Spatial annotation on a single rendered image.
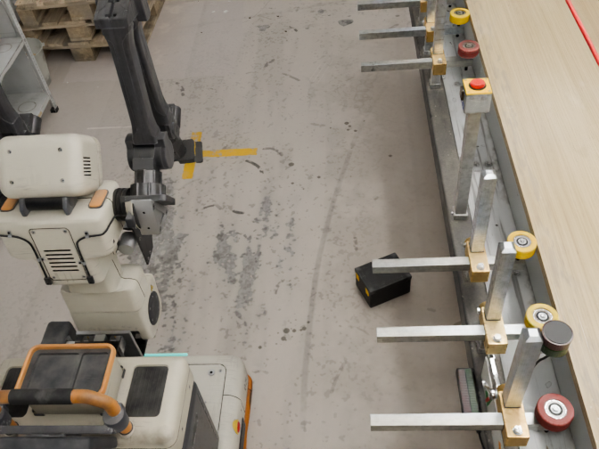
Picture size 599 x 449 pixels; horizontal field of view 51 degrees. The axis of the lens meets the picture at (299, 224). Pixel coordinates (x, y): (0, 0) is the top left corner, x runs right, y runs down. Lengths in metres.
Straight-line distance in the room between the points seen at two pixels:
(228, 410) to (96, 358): 0.69
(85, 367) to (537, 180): 1.40
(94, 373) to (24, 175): 0.52
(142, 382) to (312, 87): 2.59
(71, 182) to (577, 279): 1.30
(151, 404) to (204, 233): 1.56
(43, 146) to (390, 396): 1.61
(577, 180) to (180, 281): 1.78
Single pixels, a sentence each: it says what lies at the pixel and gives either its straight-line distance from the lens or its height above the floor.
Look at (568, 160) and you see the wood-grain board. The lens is 2.14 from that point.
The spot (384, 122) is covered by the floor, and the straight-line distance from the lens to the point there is 3.67.
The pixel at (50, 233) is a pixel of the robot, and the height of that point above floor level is 1.20.
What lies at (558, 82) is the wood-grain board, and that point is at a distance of 2.47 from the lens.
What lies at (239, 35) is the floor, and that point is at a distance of 4.60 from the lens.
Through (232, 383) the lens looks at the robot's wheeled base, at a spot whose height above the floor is 0.28.
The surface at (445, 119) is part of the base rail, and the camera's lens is 2.56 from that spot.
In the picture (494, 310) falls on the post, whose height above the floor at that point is 0.90.
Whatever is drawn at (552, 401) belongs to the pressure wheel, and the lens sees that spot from 1.60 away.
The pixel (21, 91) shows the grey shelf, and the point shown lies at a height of 0.15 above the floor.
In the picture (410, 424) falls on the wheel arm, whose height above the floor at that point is 0.86.
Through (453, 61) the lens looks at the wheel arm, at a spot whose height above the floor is 0.85.
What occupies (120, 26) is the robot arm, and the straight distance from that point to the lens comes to 1.51.
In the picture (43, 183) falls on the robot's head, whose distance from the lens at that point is 1.60.
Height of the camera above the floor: 2.28
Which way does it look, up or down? 47 degrees down
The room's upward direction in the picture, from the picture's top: 8 degrees counter-clockwise
